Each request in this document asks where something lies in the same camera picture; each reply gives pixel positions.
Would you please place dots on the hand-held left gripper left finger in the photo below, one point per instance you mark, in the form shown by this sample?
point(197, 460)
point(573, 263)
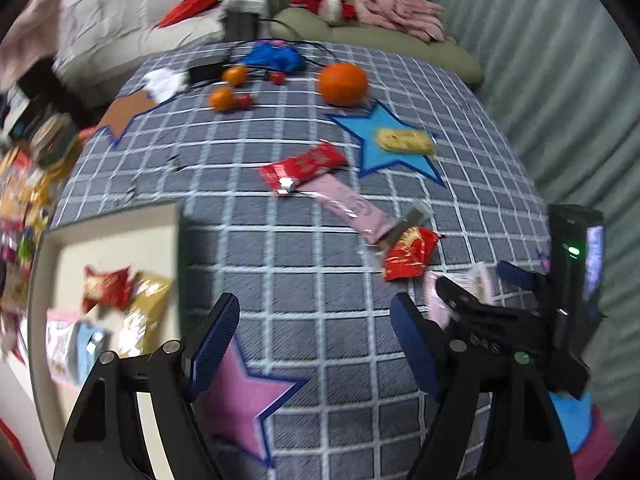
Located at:
point(215, 340)

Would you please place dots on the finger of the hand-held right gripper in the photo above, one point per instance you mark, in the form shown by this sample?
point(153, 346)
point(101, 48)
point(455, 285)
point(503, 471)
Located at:
point(480, 310)
point(517, 274)

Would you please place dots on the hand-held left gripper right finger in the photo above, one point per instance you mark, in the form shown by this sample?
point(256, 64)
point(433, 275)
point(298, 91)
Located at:
point(415, 345)

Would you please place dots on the pink white cracker packet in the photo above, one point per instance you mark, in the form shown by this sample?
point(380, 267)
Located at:
point(60, 345)
point(472, 280)

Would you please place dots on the gold snack packet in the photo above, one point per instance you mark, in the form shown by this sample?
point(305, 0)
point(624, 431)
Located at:
point(145, 310)

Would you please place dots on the red gold candy packet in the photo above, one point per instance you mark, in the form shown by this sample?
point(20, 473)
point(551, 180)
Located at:
point(105, 287)
point(410, 255)

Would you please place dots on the clear dark bar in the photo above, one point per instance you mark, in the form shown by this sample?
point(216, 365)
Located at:
point(415, 217)

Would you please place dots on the light blue snack packet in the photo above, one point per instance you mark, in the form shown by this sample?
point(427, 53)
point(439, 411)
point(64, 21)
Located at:
point(90, 347)

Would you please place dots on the pink long snack packet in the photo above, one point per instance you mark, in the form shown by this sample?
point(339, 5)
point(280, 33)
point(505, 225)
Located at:
point(350, 207)

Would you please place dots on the shallow white tray box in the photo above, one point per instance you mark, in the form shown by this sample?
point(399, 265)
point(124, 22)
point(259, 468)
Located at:
point(65, 260)

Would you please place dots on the yellow long wafer packet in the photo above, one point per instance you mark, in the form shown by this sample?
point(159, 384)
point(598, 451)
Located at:
point(405, 141)

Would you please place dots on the red long snack packet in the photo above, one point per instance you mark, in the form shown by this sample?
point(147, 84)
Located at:
point(305, 165)

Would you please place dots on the person's right hand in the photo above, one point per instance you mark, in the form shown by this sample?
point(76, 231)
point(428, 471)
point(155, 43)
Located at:
point(567, 417)

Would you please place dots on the grey checked star tablecloth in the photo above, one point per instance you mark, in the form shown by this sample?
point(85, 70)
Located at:
point(320, 280)

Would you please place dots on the pale green curtain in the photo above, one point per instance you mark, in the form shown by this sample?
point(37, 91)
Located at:
point(550, 60)

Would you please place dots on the red cherry tomato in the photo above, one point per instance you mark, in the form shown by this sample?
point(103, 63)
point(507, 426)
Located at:
point(243, 102)
point(276, 78)

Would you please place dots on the small orange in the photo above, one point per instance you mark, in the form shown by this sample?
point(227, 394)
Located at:
point(235, 75)
point(221, 98)

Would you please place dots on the pile of snack bags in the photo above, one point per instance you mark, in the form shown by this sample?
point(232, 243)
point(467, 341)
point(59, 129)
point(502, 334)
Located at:
point(20, 195)

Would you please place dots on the large orange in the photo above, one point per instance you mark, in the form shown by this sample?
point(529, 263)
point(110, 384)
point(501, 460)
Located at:
point(343, 84)

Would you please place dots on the jar with brown lid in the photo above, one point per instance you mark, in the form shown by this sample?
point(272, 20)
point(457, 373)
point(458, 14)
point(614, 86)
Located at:
point(52, 137)

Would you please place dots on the white crumpled tissue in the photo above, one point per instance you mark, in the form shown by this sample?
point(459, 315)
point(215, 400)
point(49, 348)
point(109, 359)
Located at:
point(162, 80)

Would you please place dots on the black power adapter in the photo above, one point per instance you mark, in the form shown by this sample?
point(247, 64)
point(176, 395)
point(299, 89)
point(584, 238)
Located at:
point(205, 70)

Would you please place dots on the blue crumpled glove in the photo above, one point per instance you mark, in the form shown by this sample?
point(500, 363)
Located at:
point(275, 57)

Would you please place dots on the pink blanket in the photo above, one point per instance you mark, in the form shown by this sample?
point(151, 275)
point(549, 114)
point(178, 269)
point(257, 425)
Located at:
point(400, 7)

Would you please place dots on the green armchair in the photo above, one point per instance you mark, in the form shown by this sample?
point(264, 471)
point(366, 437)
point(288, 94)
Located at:
point(300, 22)

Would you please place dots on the red white plush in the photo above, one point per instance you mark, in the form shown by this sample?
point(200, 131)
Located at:
point(327, 2)

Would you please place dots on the grey striped sofa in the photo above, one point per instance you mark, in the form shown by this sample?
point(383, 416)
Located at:
point(115, 20)

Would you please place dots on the red cushion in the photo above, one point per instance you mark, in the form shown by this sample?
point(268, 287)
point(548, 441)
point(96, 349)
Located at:
point(190, 5)

